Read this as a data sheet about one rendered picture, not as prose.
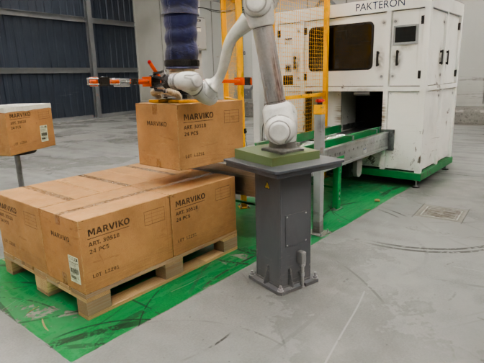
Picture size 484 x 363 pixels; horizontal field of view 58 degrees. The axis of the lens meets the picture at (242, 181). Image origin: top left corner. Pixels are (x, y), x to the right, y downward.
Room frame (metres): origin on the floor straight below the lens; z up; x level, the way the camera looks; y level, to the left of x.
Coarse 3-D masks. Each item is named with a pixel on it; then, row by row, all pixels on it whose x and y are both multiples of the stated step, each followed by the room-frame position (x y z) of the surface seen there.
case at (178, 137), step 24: (144, 120) 2.78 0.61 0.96; (168, 120) 2.63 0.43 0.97; (192, 120) 2.67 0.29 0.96; (216, 120) 2.83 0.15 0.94; (240, 120) 3.01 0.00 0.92; (144, 144) 2.79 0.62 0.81; (168, 144) 2.63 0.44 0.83; (192, 144) 2.66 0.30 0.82; (216, 144) 2.82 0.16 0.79; (240, 144) 3.00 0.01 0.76; (168, 168) 2.64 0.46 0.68; (192, 168) 2.65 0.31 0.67
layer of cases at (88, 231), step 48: (0, 192) 2.66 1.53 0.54; (48, 192) 2.63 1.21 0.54; (96, 192) 2.60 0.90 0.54; (144, 192) 2.56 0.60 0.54; (192, 192) 2.64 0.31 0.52; (48, 240) 2.25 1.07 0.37; (96, 240) 2.11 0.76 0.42; (144, 240) 2.33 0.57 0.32; (192, 240) 2.62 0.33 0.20; (96, 288) 2.08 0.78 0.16
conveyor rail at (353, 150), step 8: (368, 136) 4.34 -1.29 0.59; (376, 136) 4.42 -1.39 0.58; (384, 136) 4.59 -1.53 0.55; (344, 144) 3.89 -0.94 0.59; (352, 144) 4.01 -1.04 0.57; (360, 144) 4.15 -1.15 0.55; (368, 144) 4.29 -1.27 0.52; (376, 144) 4.44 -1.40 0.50; (384, 144) 4.60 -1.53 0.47; (328, 152) 3.67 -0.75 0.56; (336, 152) 3.78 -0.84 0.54; (344, 152) 3.89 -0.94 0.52; (352, 152) 4.02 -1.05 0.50; (360, 152) 4.15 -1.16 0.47; (368, 152) 4.29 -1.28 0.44; (376, 152) 4.43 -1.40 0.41; (344, 160) 3.90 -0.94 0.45; (352, 160) 4.01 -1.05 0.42
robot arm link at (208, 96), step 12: (240, 24) 2.39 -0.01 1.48; (228, 36) 2.42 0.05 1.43; (240, 36) 2.41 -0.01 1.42; (228, 48) 2.44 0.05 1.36; (228, 60) 2.48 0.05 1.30; (204, 84) 2.53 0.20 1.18; (216, 84) 2.54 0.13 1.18; (192, 96) 2.53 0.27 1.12; (204, 96) 2.52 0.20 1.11; (216, 96) 2.59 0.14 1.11
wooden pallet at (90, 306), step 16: (224, 240) 2.84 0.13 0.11; (176, 256) 2.51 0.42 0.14; (208, 256) 2.77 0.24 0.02; (16, 272) 2.63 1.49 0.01; (32, 272) 2.42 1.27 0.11; (144, 272) 2.32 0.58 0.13; (160, 272) 2.47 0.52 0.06; (176, 272) 2.50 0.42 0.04; (48, 288) 2.31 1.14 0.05; (64, 288) 2.17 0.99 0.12; (128, 288) 2.34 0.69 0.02; (144, 288) 2.33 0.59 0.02; (80, 304) 2.07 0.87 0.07; (96, 304) 2.07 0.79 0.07; (112, 304) 2.16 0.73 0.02
